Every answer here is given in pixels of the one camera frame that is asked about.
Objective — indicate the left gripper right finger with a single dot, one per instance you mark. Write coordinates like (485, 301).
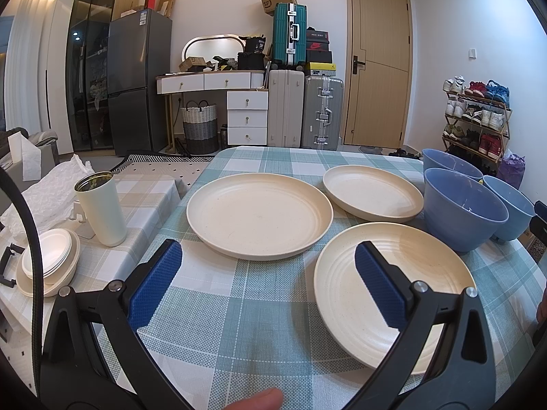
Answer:
(461, 372)

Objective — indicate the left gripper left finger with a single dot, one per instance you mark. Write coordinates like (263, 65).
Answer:
(74, 372)

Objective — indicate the large blue bowl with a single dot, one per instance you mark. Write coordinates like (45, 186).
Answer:
(460, 211)

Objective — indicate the light blue bowl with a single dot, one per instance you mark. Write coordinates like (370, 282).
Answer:
(520, 208)

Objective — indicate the large cream plate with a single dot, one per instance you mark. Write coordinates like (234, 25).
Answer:
(259, 216)

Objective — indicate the person's left hand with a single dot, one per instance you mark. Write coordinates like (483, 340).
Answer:
(270, 399)

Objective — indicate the ribbed cream plate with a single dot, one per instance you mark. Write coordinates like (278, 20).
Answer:
(344, 302)

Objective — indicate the white paper towel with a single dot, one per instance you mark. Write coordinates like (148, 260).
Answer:
(50, 200)

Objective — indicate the cream tumbler cup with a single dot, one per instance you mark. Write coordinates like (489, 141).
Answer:
(98, 197)

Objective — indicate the purple bag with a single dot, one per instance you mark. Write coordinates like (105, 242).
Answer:
(512, 169)

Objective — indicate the tissue box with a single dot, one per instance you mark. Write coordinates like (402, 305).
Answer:
(29, 159)

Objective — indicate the dotted floor rug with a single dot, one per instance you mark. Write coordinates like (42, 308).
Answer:
(185, 170)

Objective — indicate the wooden shoe rack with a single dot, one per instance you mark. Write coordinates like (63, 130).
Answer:
(477, 117)

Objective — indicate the woven laundry basket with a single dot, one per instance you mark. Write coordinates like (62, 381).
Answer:
(200, 127)

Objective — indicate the black glass cabinet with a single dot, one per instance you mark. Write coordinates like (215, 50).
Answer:
(87, 75)

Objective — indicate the silver aluminium suitcase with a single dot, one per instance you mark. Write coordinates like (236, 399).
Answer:
(323, 99)

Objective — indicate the white drawer unit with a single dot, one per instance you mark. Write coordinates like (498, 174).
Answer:
(247, 113)

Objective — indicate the white vanity desk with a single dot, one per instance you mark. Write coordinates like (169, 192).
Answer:
(195, 82)

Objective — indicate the white curtain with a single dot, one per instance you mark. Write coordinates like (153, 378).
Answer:
(21, 87)

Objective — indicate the wooden door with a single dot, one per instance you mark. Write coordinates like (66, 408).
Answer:
(379, 69)

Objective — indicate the beige suitcase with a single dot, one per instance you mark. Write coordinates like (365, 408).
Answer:
(286, 96)

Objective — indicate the black refrigerator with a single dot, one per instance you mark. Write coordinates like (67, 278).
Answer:
(139, 51)

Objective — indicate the stack of shoe boxes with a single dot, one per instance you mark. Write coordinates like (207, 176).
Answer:
(319, 59)

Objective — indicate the oval vanity mirror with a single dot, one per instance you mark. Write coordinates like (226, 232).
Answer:
(223, 45)

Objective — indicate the teal suitcase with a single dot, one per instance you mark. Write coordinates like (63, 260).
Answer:
(289, 36)

